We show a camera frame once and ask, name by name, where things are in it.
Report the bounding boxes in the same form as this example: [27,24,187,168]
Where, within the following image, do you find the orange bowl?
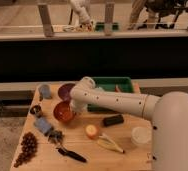
[53,101,75,123]

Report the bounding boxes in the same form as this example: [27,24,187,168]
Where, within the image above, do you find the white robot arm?
[70,77,188,171]

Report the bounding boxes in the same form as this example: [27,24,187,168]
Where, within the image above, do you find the background robot arm white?
[70,0,91,24]

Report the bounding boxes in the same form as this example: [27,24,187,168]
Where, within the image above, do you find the purple bowl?
[58,83,75,101]

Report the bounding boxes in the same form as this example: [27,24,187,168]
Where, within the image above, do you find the green plastic tray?
[86,76,135,112]

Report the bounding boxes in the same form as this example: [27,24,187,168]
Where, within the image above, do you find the black rectangular block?
[102,115,124,127]

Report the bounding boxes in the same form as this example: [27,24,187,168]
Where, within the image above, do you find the orange yellow ball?
[85,125,99,139]

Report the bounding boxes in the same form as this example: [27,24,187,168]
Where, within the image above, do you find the blue-grey cup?
[38,84,51,99]

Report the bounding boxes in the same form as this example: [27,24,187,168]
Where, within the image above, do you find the green box in background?
[95,22,119,32]

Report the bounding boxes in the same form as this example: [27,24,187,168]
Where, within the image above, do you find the small dark metal cup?
[30,105,42,118]

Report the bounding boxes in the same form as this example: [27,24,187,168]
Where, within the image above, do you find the blue sponge block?
[34,117,52,135]

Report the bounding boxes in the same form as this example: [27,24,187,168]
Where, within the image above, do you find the wooden cutting board table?
[10,83,151,171]

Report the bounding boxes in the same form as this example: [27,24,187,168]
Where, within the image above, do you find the white round lid container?
[131,127,152,146]

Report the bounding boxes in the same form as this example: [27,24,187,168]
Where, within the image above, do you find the brown grape bunch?
[14,132,37,168]

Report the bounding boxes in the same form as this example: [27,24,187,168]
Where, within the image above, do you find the black handled brush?
[48,131,87,163]

